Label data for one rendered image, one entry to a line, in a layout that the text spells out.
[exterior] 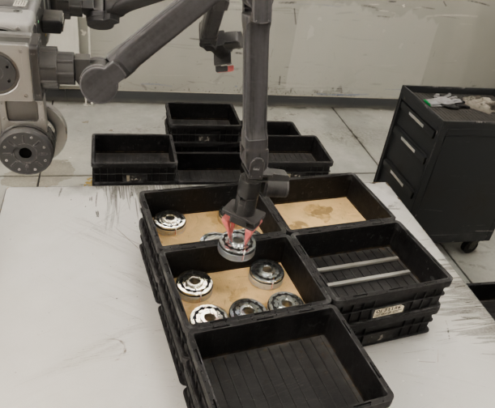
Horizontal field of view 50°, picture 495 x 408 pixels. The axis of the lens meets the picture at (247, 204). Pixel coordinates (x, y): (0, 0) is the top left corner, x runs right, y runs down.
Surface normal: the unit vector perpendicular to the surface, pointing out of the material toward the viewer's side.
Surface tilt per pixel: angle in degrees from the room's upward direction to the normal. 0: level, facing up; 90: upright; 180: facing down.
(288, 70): 90
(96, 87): 83
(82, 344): 0
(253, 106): 83
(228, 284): 0
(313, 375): 0
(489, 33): 90
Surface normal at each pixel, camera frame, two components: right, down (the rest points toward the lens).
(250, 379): 0.12, -0.82
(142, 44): 0.20, 0.43
